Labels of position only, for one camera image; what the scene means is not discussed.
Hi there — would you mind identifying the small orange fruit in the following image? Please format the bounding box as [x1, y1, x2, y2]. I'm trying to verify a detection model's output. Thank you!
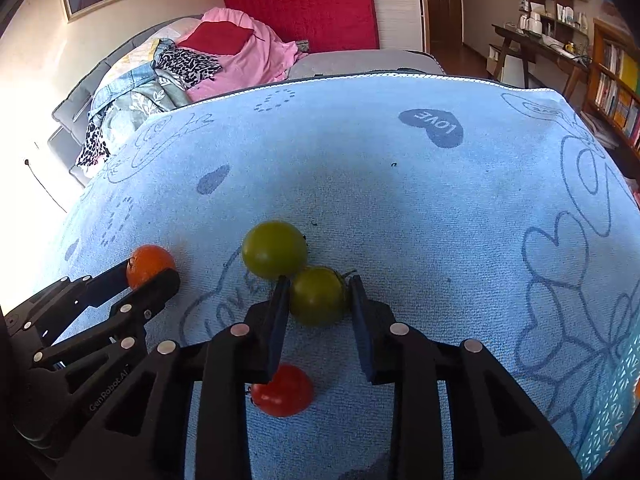
[126, 245, 176, 289]

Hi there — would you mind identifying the red tomato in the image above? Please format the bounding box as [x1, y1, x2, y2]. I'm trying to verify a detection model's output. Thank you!
[246, 364, 314, 418]

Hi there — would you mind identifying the green tomato back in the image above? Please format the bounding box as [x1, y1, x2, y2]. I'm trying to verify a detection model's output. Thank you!
[241, 220, 308, 281]

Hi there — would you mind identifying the green tomato with stem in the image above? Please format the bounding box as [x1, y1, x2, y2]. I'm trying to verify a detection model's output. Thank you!
[290, 266, 347, 327]

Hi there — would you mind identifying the white lattice fruit basket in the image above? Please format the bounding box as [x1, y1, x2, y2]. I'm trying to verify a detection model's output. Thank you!
[577, 330, 639, 478]

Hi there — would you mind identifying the light blue patterned towel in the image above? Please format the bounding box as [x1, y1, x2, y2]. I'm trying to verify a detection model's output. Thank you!
[55, 74, 639, 460]

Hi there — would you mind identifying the black white patterned cloth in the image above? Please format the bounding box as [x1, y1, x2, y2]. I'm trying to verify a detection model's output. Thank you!
[152, 39, 222, 90]

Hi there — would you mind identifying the pink blanket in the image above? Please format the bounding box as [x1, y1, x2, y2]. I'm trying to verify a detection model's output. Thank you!
[188, 8, 306, 102]

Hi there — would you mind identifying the wooden bookshelf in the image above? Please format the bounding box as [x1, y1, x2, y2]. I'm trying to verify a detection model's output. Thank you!
[585, 18, 639, 160]

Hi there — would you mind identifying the wooden desk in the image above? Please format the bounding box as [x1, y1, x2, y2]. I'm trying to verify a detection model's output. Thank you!
[492, 24, 589, 101]

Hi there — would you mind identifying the small wooden shelf unit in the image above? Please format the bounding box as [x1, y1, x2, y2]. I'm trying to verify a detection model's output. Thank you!
[520, 0, 589, 44]

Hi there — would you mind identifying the dark wooden door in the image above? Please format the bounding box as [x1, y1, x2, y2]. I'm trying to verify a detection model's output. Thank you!
[426, 0, 463, 52]

